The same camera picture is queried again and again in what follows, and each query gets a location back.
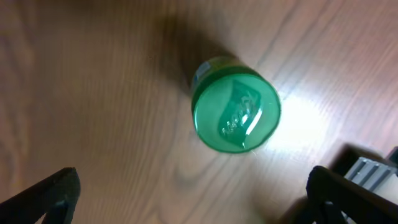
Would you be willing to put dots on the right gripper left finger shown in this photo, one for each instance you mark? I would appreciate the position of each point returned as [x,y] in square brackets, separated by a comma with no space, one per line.
[53,200]

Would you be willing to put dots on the green lid jar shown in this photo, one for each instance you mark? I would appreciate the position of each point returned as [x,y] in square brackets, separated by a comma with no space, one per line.
[234,109]

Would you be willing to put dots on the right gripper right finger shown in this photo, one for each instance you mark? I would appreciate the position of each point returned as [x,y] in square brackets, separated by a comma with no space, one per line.
[330,196]

